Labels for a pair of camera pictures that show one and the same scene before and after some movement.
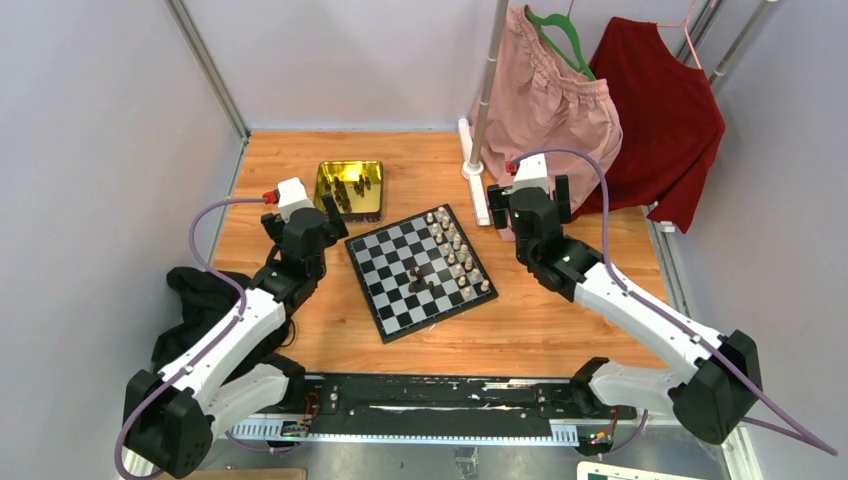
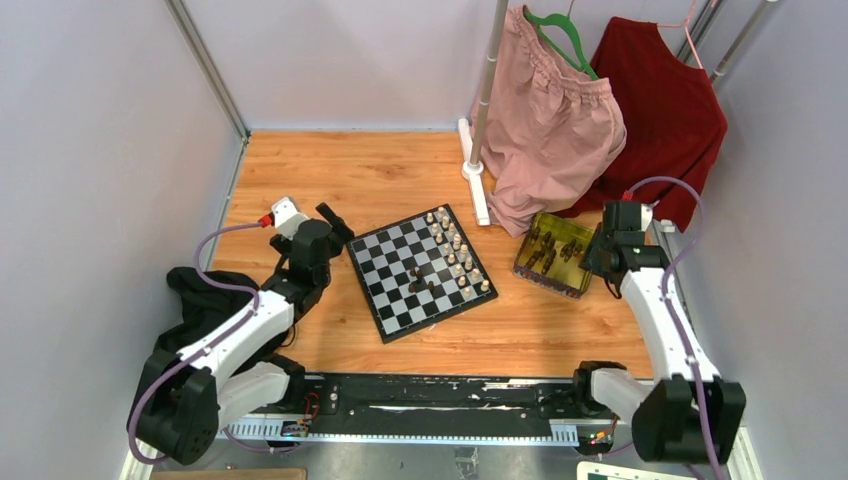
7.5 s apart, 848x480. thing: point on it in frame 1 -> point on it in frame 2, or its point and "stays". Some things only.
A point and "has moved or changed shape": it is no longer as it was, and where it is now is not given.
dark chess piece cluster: (418, 274) stays
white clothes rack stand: (474, 167) stays
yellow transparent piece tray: (355, 188) has moved or changed shape
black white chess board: (418, 272) stays
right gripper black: (500, 205) -> (590, 261)
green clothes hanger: (562, 18) stays
